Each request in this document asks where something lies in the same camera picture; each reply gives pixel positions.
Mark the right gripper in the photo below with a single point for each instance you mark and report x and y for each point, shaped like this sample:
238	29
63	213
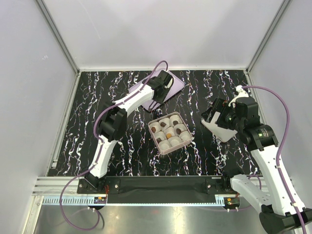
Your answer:
221	106

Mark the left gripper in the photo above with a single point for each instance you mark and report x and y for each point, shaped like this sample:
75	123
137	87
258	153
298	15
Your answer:
162	99

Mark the silver tin lid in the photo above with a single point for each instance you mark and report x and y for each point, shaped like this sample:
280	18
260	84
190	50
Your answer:
224	135

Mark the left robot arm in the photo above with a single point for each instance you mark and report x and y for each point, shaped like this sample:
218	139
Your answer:
111	124

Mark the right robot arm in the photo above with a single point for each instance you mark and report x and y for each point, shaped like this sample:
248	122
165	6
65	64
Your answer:
280	209

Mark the pink chocolate tin box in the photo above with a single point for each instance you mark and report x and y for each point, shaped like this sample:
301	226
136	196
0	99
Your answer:
176	141

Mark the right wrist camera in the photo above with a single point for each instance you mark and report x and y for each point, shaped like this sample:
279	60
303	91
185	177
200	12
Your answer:
241	94

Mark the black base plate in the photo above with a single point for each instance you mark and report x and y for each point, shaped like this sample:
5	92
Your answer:
160	190

